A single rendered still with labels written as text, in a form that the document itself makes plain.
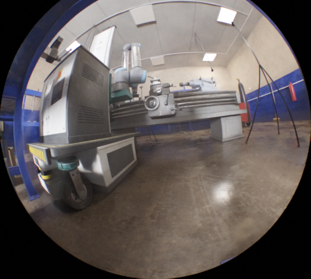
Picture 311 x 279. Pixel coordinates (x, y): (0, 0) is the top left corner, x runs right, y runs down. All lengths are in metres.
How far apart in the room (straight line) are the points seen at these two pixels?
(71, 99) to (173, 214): 0.64
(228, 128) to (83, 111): 1.78
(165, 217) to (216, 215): 0.19
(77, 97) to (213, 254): 0.75
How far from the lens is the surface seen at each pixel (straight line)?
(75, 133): 0.48
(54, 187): 0.61
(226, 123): 1.74
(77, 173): 0.48
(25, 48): 0.53
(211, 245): 0.38
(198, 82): 1.92
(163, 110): 1.39
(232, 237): 0.41
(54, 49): 0.95
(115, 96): 0.94
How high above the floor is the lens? 0.35
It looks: 2 degrees up
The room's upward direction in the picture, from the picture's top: 7 degrees counter-clockwise
